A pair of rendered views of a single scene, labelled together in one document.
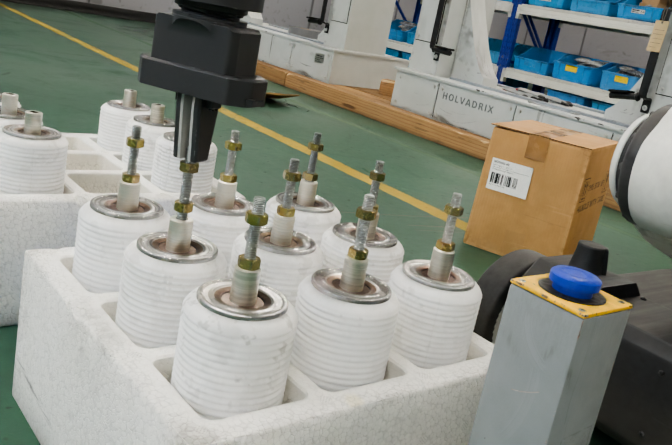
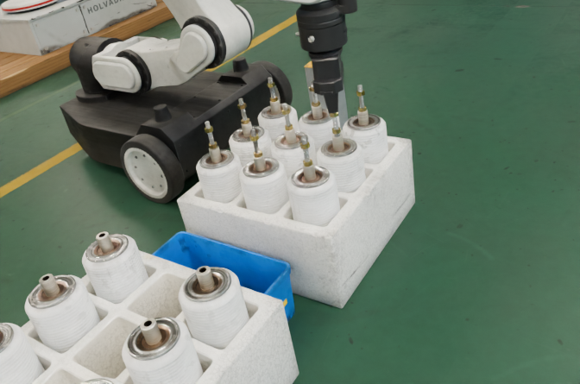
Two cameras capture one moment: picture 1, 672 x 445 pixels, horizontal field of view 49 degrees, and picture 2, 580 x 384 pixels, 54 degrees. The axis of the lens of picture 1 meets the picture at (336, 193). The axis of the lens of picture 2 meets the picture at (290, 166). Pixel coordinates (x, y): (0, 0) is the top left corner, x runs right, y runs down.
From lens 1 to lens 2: 1.51 m
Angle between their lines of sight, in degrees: 92
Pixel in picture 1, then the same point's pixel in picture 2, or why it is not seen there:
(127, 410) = (394, 172)
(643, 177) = (230, 43)
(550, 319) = not seen: hidden behind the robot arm
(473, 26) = not seen: outside the picture
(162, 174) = (140, 271)
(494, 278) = (164, 153)
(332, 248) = (267, 140)
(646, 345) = (219, 109)
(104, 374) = (385, 181)
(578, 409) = not seen: hidden behind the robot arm
